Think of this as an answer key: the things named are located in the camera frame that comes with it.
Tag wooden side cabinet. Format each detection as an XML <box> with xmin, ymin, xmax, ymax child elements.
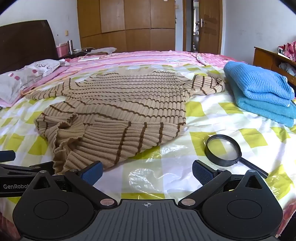
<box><xmin>253</xmin><ymin>46</ymin><xmax>296</xmax><ymax>84</ymax></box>

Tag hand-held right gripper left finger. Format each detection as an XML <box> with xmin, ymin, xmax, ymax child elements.
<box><xmin>28</xmin><ymin>161</ymin><xmax>118</xmax><ymax>208</ymax></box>

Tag brown wooden door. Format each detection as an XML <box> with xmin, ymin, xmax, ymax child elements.
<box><xmin>198</xmin><ymin>0</ymin><xmax>223</xmax><ymax>55</ymax></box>

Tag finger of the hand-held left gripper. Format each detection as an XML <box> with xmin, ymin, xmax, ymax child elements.
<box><xmin>0</xmin><ymin>161</ymin><xmax>55</xmax><ymax>178</ymax></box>
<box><xmin>0</xmin><ymin>150</ymin><xmax>16</xmax><ymax>163</ymax></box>

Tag grey cloth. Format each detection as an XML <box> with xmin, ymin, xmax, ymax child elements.
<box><xmin>87</xmin><ymin>47</ymin><xmax>117</xmax><ymax>55</ymax></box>

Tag colourful clothes pile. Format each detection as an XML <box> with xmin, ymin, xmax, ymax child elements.
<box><xmin>277</xmin><ymin>41</ymin><xmax>296</xmax><ymax>62</ymax></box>

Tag cyan folded towel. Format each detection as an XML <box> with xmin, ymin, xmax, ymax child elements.
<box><xmin>228</xmin><ymin>82</ymin><xmax>296</xmax><ymax>128</ymax></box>

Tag beige brown-striped knit sweater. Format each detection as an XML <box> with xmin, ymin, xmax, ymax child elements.
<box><xmin>24</xmin><ymin>70</ymin><xmax>226</xmax><ymax>176</ymax></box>

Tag brown wooden wardrobe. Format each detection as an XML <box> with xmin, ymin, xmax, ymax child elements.
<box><xmin>77</xmin><ymin>0</ymin><xmax>176</xmax><ymax>53</ymax></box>

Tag grey pink patterned pillow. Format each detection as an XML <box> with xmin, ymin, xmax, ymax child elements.
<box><xmin>0</xmin><ymin>59</ymin><xmax>68</xmax><ymax>107</ymax></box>

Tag pink storage box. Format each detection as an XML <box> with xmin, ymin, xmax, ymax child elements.
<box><xmin>56</xmin><ymin>43</ymin><xmax>70</xmax><ymax>58</ymax></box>

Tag blue folded knit cloth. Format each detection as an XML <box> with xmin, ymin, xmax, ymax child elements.
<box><xmin>223</xmin><ymin>61</ymin><xmax>295</xmax><ymax>108</ymax></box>

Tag black magnifying glass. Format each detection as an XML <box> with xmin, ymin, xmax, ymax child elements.
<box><xmin>205</xmin><ymin>134</ymin><xmax>269</xmax><ymax>179</ymax></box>

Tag dark wooden headboard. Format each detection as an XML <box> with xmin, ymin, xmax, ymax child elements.
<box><xmin>0</xmin><ymin>20</ymin><xmax>59</xmax><ymax>75</ymax></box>

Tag pink striped blanket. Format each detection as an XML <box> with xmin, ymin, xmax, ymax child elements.
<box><xmin>21</xmin><ymin>50</ymin><xmax>248</xmax><ymax>98</ymax></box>

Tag dark nightstand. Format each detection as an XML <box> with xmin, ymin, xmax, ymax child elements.
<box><xmin>58</xmin><ymin>49</ymin><xmax>93</xmax><ymax>60</ymax></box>

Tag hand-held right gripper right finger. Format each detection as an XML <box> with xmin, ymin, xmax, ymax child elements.
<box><xmin>179</xmin><ymin>160</ymin><xmax>269</xmax><ymax>208</ymax></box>

